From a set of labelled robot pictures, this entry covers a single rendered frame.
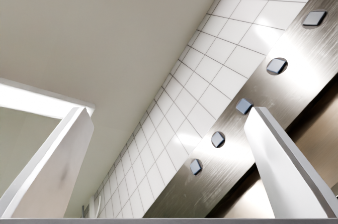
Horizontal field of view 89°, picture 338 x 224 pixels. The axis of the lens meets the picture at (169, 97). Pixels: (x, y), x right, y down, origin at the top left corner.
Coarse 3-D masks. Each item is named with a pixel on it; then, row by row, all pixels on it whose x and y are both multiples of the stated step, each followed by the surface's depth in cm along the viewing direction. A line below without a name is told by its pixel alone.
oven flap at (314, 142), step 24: (336, 96) 46; (312, 120) 48; (336, 120) 43; (312, 144) 45; (336, 144) 41; (336, 168) 39; (240, 192) 57; (264, 192) 50; (336, 192) 35; (216, 216) 61; (240, 216) 53; (264, 216) 47
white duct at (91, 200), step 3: (90, 198) 139; (93, 198) 137; (90, 201) 137; (93, 201) 135; (90, 204) 135; (93, 204) 133; (90, 207) 133; (93, 207) 131; (90, 210) 132; (93, 210) 130; (90, 213) 130; (93, 213) 128; (90, 216) 128; (93, 216) 126
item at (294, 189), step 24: (264, 120) 9; (264, 144) 9; (288, 144) 8; (264, 168) 9; (288, 168) 7; (312, 168) 7; (288, 192) 7; (312, 192) 6; (288, 216) 7; (312, 216) 6; (336, 216) 5
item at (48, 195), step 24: (72, 120) 9; (48, 144) 8; (72, 144) 9; (24, 168) 7; (48, 168) 7; (72, 168) 9; (24, 192) 6; (48, 192) 7; (0, 216) 5; (24, 216) 6; (48, 216) 7
